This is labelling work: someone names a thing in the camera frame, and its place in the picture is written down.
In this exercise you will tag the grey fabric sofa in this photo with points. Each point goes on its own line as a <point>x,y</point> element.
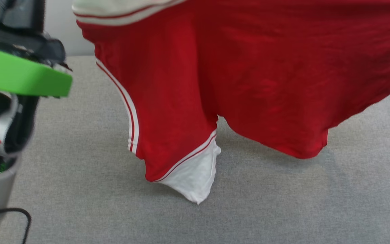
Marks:
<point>283,203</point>

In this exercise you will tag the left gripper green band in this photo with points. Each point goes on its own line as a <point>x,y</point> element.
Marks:
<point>15,73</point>

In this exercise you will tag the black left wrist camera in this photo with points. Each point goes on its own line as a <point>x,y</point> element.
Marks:
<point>15,15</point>

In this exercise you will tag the red and white garment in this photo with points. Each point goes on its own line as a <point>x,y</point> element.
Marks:
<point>249,74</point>

